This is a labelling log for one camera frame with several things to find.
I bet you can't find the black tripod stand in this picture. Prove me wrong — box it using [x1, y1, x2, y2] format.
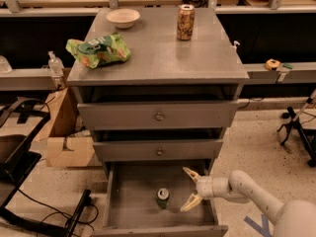
[277, 90, 316, 167]

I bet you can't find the black metal frame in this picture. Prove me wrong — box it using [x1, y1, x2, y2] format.
[0, 97, 91, 237]

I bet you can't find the white paper bowl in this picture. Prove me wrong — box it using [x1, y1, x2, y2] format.
[107, 9, 140, 29]

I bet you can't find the grey top drawer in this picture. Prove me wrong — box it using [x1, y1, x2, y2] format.
[78, 101, 237, 130]

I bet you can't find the green chip bag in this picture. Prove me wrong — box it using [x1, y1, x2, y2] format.
[66, 33, 131, 69]

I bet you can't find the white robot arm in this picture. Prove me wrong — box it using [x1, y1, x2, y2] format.
[181, 167, 316, 237]

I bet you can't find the black floor cable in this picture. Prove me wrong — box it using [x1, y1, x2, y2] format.
[17, 188, 100, 237]

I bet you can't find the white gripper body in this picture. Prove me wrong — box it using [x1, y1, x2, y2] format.
[196, 176, 230, 199]

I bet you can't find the grey open bottom drawer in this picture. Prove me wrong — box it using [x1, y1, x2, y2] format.
[94, 160, 228, 237]

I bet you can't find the brown patterned can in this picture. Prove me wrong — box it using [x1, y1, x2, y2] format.
[177, 4, 195, 40]

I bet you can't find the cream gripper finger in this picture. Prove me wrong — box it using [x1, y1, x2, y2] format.
[183, 167, 200, 183]
[181, 194, 202, 212]

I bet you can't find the cardboard box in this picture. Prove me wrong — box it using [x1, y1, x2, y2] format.
[35, 88, 101, 168]

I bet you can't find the clear plastic bottle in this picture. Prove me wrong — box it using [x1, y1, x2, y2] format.
[48, 51, 64, 76]

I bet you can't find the green soda can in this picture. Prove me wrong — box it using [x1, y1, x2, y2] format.
[156, 188, 170, 209]

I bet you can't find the grey middle drawer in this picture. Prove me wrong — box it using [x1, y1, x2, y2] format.
[94, 139, 222, 162]

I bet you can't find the small white pump bottle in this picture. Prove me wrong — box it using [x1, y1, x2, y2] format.
[233, 40, 240, 51]

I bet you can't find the grey drawer cabinet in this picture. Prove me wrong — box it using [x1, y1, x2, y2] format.
[67, 7, 248, 173]

